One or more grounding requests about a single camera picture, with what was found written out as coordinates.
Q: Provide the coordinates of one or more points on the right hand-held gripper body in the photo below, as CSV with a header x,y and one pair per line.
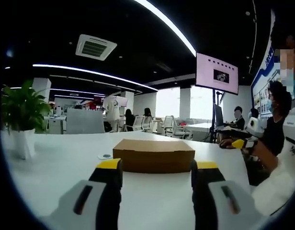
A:
x,y
254,125

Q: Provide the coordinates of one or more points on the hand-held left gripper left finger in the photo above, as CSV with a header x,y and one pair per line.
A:
x,y
94,203

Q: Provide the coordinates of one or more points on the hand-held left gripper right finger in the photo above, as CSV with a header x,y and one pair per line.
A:
x,y
209,203

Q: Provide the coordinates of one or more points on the brown cardboard shoe box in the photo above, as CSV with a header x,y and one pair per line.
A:
x,y
152,153

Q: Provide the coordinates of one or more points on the computer monitor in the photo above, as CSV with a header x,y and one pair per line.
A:
x,y
218,116

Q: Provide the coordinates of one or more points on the black screen stand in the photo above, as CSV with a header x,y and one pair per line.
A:
x,y
214,115

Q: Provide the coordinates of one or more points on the white office chair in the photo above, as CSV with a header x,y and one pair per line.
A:
x,y
138,123
147,124
169,124
183,133

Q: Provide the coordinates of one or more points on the small round white-blue object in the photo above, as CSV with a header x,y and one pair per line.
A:
x,y
105,156

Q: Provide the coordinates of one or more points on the large display screen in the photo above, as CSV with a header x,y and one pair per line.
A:
x,y
217,73

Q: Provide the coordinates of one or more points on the white desk partition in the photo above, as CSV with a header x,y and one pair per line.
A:
x,y
85,121

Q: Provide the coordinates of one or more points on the white plant pot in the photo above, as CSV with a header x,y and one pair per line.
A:
x,y
21,143

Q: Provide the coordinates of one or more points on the hanging white shirt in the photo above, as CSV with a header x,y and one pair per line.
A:
x,y
112,109

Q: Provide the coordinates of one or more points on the green leafy plant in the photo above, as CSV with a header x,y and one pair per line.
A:
x,y
25,107

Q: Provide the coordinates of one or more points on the long ceiling light strip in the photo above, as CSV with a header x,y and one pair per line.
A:
x,y
171,26
94,73

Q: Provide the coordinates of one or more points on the ceiling air conditioner vent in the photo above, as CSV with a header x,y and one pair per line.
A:
x,y
96,47

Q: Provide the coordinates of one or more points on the blue wall display board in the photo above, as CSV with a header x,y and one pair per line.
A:
x,y
264,79

